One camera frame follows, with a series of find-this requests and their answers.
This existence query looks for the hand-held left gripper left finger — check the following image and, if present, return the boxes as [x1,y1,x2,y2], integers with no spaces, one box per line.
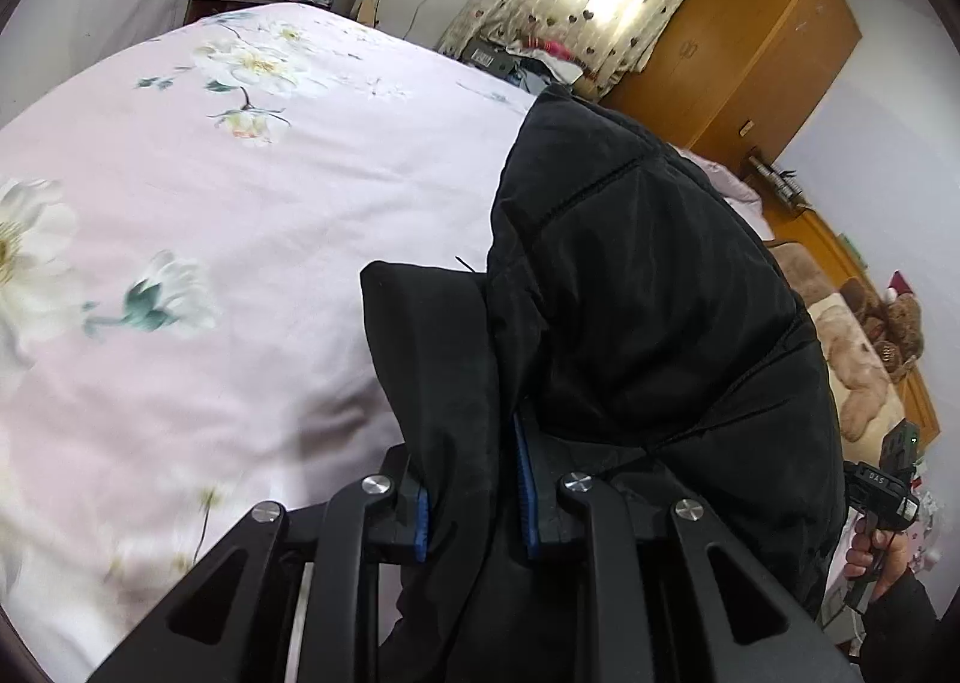
[86,443,432,683]

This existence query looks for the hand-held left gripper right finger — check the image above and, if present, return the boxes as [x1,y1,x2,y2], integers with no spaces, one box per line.
[514,413,863,683]

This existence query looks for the black padded jacket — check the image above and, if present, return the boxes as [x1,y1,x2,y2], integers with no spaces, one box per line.
[360,84,848,683]

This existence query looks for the person's right forearm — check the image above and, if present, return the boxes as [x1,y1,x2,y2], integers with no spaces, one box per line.
[861,567,960,683]

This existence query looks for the pile of clothes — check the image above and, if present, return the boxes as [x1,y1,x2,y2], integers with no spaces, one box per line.
[465,34,593,103]

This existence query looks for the person's right hand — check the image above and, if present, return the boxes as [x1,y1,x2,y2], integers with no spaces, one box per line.
[844,510,920,600]

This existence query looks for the brown plush blanket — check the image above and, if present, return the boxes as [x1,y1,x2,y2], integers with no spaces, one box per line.
[772,244,908,444]

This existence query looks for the brown teddy bear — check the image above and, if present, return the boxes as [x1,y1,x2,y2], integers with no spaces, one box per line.
[840,274,925,384]

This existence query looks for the wooden headboard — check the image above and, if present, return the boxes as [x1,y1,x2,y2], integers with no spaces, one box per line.
[742,154,942,448]

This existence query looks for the pink pillow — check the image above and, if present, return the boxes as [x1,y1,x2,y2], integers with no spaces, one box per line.
[675,146,775,241]

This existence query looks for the pink floral bed sheet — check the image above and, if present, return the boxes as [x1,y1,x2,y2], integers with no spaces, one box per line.
[0,4,773,683]

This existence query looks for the wooden wardrobe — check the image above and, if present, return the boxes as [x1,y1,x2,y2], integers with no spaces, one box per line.
[600,0,863,163]

